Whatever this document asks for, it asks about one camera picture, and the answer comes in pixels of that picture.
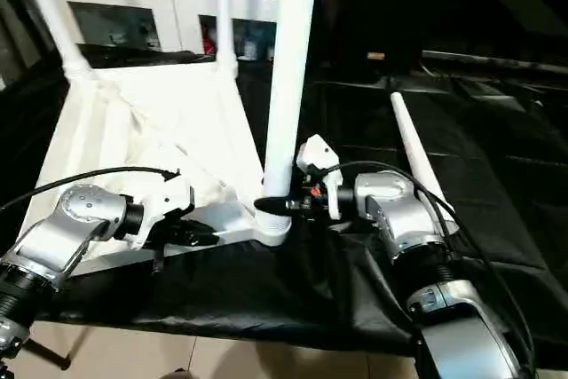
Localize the white plastic table leg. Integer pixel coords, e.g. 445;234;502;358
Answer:
15;0;97;82
215;0;240;75
389;91;461;239
256;0;322;233

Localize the white plastic table top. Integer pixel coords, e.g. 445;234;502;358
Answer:
33;61;295;279

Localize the black mat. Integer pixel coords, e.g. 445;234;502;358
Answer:
0;48;568;359

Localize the dark metal stand leg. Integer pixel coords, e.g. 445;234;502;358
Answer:
24;323;91;372

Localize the long metal rod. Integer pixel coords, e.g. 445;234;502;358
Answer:
421;50;568;73

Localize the grey curtain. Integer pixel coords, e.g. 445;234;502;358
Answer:
0;0;55;92

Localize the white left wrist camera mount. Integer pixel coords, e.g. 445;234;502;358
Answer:
128;170;197;252

